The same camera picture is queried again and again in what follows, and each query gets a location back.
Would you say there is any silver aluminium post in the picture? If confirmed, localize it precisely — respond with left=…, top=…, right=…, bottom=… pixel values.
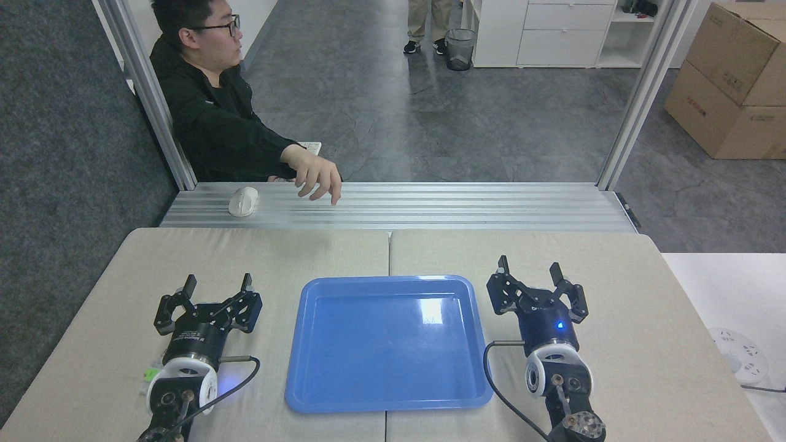
left=596, top=0, right=698, bottom=192
left=92, top=0, right=198, bottom=192

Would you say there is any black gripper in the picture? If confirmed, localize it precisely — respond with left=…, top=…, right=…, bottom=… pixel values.
left=486, top=255, right=589, bottom=357
left=154, top=273, right=263, bottom=368

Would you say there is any white side table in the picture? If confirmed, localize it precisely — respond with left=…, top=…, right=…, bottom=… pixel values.
left=661, top=252, right=786, bottom=442

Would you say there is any black mesh waste bin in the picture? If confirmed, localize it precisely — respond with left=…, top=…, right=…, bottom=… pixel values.
left=445, top=29, right=478, bottom=72

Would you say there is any large cardboard box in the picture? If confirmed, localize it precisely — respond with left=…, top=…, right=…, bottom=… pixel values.
left=664, top=60, right=786, bottom=161

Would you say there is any silver aluminium rail platform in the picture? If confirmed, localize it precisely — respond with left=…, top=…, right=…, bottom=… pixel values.
left=159, top=182, right=639, bottom=233

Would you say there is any round white power socket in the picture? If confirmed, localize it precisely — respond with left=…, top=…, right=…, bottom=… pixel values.
left=707, top=327, right=769, bottom=386

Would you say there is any blue plastic tray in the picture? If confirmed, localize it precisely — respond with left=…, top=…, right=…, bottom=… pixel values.
left=284, top=275, right=494, bottom=414

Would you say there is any white computer mouse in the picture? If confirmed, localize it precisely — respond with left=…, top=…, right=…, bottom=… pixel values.
left=228, top=187, right=259, bottom=218

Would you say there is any small cardboard box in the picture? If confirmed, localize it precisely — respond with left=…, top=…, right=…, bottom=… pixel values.
left=685, top=2, right=786, bottom=107

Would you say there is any person's left hand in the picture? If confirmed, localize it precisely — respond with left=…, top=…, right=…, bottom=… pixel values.
left=281, top=144, right=343, bottom=206

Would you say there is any standing person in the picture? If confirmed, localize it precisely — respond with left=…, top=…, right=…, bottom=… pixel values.
left=403, top=0, right=453, bottom=55

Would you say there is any white drawer cabinet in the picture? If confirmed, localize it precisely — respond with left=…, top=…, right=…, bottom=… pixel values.
left=461, top=0, right=661, bottom=69

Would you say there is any seated person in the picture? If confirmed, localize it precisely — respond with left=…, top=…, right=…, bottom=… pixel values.
left=149, top=0, right=302, bottom=183

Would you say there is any black corner bracket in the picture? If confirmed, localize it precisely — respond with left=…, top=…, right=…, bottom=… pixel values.
left=615, top=192, right=642, bottom=230

